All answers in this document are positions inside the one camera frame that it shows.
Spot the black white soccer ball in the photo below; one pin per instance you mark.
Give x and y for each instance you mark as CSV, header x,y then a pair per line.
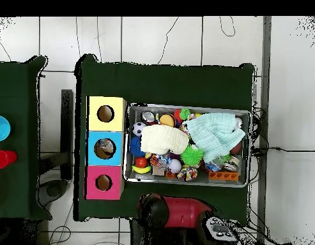
x,y
138,129

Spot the cream waffle cloth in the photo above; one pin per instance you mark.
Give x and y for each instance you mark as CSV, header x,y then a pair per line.
x,y
162,139

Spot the crushed clear plastic bottle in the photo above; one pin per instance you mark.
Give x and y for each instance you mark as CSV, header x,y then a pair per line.
x,y
106,146

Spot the orange plastic block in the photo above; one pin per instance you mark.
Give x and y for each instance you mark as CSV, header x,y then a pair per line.
x,y
223,175

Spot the dark green tablecloth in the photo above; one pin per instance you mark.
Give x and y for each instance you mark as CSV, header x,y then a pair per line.
x,y
159,84

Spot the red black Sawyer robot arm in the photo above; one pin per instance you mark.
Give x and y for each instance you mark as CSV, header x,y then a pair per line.
x,y
185,211

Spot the shallow metal mesh bin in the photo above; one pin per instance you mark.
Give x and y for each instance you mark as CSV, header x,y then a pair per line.
x,y
133,176

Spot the large green spiky eyed toy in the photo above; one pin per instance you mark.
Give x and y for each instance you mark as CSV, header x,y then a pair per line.
x,y
191,155

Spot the small green spiky toy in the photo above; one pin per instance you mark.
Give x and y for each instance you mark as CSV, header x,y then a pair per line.
x,y
184,113

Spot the mint green waffle cloth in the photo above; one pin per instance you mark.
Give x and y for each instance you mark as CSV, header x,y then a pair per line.
x,y
213,135

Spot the white baseball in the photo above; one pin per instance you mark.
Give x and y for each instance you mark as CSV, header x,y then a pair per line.
x,y
174,166

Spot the wooden box with three holes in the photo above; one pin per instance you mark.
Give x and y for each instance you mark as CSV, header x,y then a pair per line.
x,y
93,122

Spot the red cup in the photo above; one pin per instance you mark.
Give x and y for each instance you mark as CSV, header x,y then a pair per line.
x,y
3,159

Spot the blue cup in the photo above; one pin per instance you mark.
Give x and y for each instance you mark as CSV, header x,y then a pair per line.
x,y
1,129

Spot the blue spiky ball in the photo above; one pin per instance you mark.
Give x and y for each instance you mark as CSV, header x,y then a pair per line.
x,y
135,148

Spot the silver drink can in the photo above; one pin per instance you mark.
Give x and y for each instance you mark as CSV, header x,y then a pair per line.
x,y
148,117

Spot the grey rounded base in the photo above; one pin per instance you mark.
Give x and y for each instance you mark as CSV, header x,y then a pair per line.
x,y
53,191

